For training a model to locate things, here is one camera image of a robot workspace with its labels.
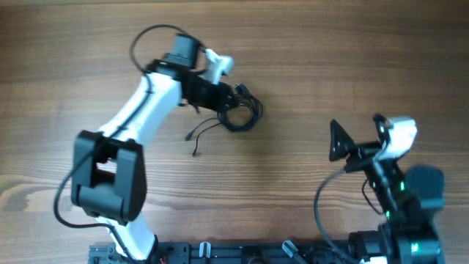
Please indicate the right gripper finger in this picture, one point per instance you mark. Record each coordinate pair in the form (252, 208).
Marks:
(382, 129)
(341, 144)

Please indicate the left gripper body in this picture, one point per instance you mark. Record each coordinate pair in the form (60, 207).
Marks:
(225, 97)

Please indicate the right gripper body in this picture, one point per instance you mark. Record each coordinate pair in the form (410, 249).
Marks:
(365, 152)

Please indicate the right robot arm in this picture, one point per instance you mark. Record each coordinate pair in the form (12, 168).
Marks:
(409, 200)

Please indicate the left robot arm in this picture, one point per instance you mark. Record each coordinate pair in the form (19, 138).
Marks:
(108, 178)

